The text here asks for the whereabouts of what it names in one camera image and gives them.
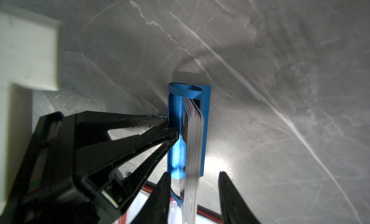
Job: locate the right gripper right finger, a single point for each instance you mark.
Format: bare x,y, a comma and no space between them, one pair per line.
234,209

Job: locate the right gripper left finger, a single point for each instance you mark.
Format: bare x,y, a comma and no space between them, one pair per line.
156,208

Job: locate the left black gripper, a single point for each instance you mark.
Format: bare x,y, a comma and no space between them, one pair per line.
73,172

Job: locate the red card holder wallet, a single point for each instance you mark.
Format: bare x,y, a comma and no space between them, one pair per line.
204,215

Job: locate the stack of cards in stand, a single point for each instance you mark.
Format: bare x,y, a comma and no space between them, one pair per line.
193,154

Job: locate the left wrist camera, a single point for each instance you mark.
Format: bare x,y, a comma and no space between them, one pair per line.
30,57

